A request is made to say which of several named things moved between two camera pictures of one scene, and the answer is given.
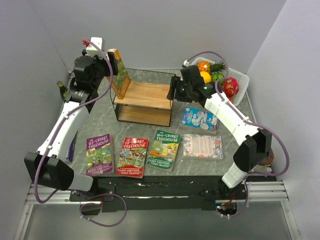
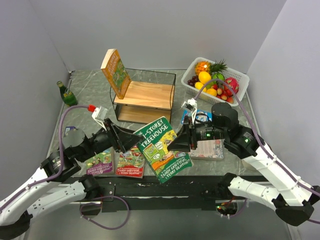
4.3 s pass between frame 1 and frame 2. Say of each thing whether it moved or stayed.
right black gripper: moved
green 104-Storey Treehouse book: moved
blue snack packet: stayed
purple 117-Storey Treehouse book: stayed
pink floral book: stayed
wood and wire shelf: stayed
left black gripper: moved
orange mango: stayed
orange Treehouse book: stayed
